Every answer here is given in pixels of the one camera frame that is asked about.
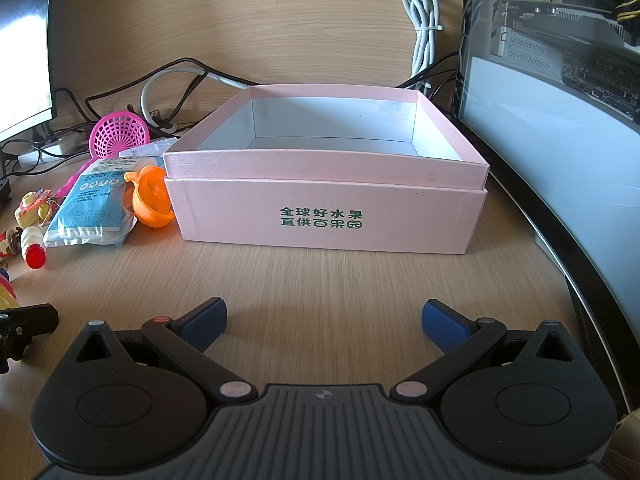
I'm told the yellow and pink toy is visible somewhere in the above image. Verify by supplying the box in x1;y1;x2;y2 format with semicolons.
14;187;55;229

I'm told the computer monitor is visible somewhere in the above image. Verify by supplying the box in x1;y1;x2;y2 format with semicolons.
0;0;57;143

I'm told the bundled white cable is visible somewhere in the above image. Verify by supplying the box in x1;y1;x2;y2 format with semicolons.
401;0;444;81

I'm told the orange plastic toy cup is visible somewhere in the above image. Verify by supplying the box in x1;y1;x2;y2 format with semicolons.
124;166;175;227

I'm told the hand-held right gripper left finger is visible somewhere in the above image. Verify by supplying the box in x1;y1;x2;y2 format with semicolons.
75;297;256;404

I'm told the pink plastic strainer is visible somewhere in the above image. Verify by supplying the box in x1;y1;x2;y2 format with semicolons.
56;113;151;197

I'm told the black cable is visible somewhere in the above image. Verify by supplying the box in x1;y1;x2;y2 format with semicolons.
84;57;253;122
394;51;462;98

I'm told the thick white cable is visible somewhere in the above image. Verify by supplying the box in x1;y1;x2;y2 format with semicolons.
141;62;261;127

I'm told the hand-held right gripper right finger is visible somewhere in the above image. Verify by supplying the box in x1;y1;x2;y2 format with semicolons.
390;299;574;404

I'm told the wooden desktop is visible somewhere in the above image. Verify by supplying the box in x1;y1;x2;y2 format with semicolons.
0;110;631;480

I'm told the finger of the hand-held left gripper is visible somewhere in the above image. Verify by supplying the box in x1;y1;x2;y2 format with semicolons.
0;303;59;373

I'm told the blue and white packet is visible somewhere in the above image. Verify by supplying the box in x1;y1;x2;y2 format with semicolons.
43;155;146;248

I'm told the white bottle with red cap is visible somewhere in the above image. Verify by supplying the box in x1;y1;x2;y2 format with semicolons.
22;227;47;269

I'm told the pink cardboard box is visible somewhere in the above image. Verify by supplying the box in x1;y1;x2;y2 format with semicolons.
163;84;490;256

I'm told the glass-sided computer case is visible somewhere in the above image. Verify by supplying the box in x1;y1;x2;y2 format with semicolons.
452;0;640;416

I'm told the white power strip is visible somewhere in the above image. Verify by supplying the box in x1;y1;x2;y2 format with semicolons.
18;131;94;167

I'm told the yellow plastic toy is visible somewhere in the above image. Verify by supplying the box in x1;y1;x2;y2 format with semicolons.
0;269;19;312

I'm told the small doll figure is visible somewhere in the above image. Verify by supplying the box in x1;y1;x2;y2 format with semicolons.
0;227;24;257

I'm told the clear white plastic package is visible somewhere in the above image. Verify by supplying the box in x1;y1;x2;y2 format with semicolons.
119;135;179;159

